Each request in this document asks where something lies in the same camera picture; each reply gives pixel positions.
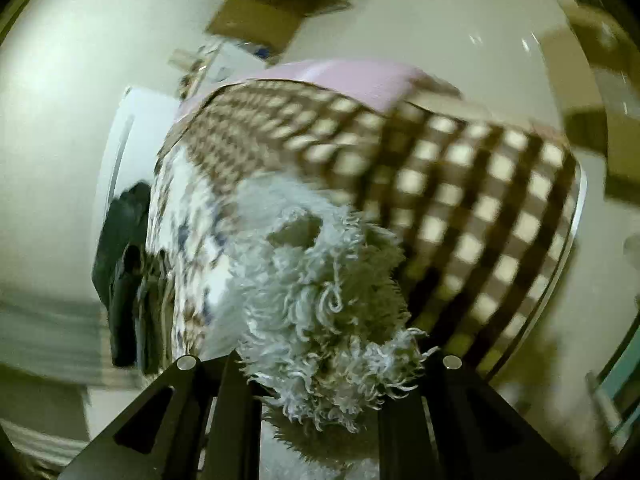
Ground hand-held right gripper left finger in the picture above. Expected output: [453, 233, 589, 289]
[59, 351, 264, 480]

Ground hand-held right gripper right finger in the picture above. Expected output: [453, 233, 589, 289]
[376, 354, 581, 480]

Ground white fluffy pants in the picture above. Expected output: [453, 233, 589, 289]
[202, 174, 441, 480]

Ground floral patterned cloth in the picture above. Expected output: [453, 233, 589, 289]
[145, 145, 241, 361]

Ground dark clothing pile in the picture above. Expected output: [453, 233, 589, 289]
[91, 181, 173, 376]

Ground brown checkered blanket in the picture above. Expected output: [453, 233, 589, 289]
[165, 80, 581, 378]

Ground pink bed sheet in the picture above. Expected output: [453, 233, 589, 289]
[172, 58, 463, 126]

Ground brown cardboard box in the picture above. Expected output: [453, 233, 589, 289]
[207, 0, 351, 56]

